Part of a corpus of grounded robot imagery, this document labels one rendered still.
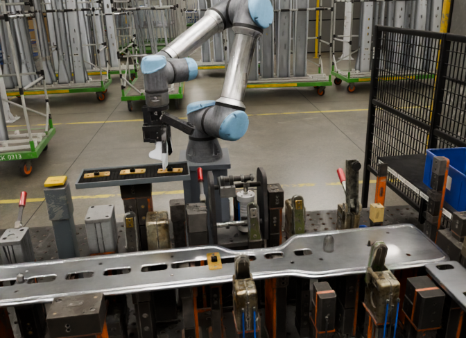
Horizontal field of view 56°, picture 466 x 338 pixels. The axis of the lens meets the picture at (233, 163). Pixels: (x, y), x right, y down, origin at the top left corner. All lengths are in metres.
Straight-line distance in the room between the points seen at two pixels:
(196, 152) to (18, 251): 0.72
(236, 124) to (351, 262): 0.64
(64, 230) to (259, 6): 1.03
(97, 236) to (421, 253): 0.95
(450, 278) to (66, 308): 0.97
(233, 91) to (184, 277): 0.72
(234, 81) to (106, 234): 0.70
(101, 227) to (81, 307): 0.31
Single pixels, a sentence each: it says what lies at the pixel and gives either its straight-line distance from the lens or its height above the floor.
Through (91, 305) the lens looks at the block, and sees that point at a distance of 1.16.
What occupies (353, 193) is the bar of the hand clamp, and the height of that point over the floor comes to 1.11.
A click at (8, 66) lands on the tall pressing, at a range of 8.99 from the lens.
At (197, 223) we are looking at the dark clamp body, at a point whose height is 1.04.
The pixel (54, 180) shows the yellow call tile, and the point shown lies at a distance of 1.58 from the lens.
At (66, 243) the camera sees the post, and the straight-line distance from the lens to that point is 1.65.
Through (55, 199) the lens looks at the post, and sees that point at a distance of 1.57.
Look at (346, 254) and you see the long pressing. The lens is 1.35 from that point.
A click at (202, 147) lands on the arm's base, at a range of 1.74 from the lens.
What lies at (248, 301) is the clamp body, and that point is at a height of 1.02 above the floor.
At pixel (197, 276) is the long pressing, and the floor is 1.00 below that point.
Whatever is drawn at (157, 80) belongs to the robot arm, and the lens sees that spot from 1.41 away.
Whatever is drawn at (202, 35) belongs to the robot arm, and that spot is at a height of 1.58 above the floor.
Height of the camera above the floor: 1.71
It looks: 20 degrees down
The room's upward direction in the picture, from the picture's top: 2 degrees counter-clockwise
